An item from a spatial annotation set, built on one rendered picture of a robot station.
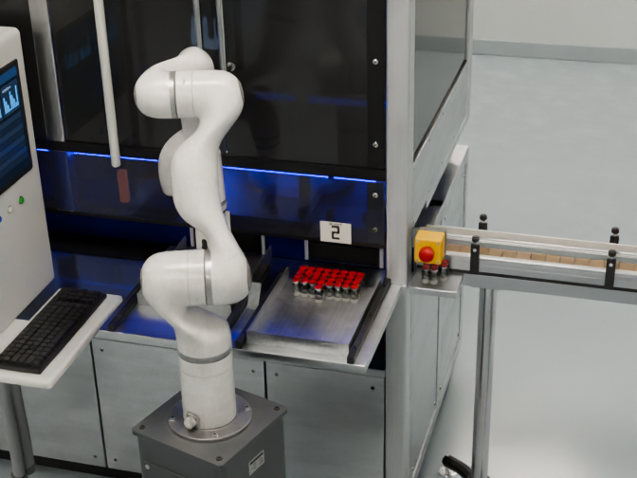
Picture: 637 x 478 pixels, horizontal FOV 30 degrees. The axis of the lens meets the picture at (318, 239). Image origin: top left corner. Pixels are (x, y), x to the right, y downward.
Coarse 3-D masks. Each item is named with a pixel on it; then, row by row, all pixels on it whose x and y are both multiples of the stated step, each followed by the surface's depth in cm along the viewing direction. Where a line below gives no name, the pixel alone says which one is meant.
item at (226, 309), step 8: (184, 240) 339; (176, 248) 334; (184, 248) 339; (192, 248) 339; (248, 256) 335; (256, 256) 334; (264, 256) 328; (248, 264) 331; (256, 264) 330; (256, 272) 322; (144, 304) 312; (224, 304) 305; (232, 304) 306; (216, 312) 306; (224, 312) 306
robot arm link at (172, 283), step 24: (144, 264) 251; (168, 264) 248; (192, 264) 248; (144, 288) 249; (168, 288) 248; (192, 288) 248; (168, 312) 250; (192, 312) 256; (192, 336) 253; (216, 336) 255; (192, 360) 256; (216, 360) 257
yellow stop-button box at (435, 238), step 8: (424, 232) 312; (432, 232) 312; (440, 232) 312; (416, 240) 310; (424, 240) 309; (432, 240) 309; (440, 240) 308; (416, 248) 311; (432, 248) 310; (440, 248) 309; (416, 256) 312; (440, 256) 310; (440, 264) 311
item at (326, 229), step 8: (320, 224) 316; (328, 224) 315; (336, 224) 315; (344, 224) 314; (320, 232) 317; (328, 232) 317; (344, 232) 315; (320, 240) 318; (328, 240) 318; (336, 240) 317; (344, 240) 316
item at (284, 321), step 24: (288, 288) 318; (264, 312) 305; (288, 312) 307; (312, 312) 306; (336, 312) 306; (360, 312) 306; (264, 336) 292; (288, 336) 290; (312, 336) 296; (336, 336) 296
